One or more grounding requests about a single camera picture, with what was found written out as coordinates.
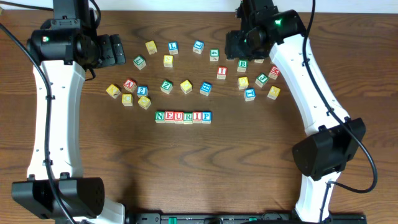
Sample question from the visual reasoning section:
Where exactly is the blue L block upright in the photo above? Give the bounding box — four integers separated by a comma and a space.
168, 42, 178, 55

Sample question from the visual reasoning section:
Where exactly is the red M letter block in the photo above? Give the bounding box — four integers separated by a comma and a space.
268, 65, 280, 80

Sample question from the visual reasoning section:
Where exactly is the green L letter block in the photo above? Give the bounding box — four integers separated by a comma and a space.
133, 55, 146, 70

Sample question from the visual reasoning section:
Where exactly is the blue 2 number block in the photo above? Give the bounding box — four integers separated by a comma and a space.
137, 86, 149, 98

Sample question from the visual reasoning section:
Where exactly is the yellow block top left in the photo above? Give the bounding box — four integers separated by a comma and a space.
146, 40, 157, 55

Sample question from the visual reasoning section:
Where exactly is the red U letter block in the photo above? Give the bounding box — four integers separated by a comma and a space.
174, 111, 184, 124

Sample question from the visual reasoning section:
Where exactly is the blue L block tilted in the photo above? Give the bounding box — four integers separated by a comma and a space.
193, 40, 205, 54

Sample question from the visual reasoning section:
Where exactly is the green 4 number block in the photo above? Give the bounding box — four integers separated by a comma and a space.
210, 49, 220, 62

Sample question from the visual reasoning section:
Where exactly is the yellow C letter block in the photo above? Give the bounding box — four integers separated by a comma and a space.
122, 94, 134, 106

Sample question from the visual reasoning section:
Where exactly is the green B letter block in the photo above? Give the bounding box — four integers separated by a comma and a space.
237, 60, 248, 72

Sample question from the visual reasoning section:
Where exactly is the yellow block far left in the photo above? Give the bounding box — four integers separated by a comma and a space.
106, 84, 121, 99

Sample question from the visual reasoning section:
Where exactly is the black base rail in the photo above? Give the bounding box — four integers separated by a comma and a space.
124, 212, 368, 224

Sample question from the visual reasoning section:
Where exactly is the blue P letter block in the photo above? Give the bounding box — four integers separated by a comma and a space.
201, 111, 212, 124

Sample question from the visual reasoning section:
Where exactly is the red A letter block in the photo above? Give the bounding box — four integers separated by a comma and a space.
123, 79, 137, 93

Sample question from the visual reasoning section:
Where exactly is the red i block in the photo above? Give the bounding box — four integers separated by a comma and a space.
216, 66, 228, 80
193, 111, 203, 123

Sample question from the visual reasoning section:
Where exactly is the green R letter block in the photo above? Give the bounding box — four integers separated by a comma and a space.
183, 112, 193, 124

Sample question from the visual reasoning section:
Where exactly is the yellow block beside P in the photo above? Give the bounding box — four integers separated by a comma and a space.
238, 77, 249, 90

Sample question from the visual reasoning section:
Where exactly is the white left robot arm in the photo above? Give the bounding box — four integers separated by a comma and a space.
12, 17, 126, 223

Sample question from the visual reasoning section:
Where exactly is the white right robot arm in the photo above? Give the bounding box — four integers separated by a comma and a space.
225, 5, 366, 223

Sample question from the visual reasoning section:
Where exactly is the yellow O letter block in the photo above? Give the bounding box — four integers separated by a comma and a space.
138, 96, 152, 110

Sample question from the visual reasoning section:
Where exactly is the yellow S letter block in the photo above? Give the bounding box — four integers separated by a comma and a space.
164, 55, 174, 68

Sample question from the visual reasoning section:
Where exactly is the green J letter block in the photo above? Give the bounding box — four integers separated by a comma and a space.
255, 73, 269, 88

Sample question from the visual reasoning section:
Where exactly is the yellow block beside Z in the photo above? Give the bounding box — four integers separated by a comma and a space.
180, 80, 193, 94

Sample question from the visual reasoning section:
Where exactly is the blue H letter block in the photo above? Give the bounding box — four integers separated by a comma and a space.
200, 82, 212, 96

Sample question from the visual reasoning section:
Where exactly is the blue T letter block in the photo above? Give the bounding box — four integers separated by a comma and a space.
244, 88, 256, 101

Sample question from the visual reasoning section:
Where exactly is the red E letter block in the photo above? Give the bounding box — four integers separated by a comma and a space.
164, 111, 174, 123

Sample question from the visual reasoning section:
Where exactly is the yellow K letter block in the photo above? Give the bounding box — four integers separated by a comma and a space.
267, 85, 280, 100

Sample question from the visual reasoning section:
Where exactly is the green N letter block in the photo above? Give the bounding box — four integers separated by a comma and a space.
155, 111, 165, 123

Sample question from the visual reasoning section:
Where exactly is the green Z letter block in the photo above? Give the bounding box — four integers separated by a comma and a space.
160, 80, 173, 94

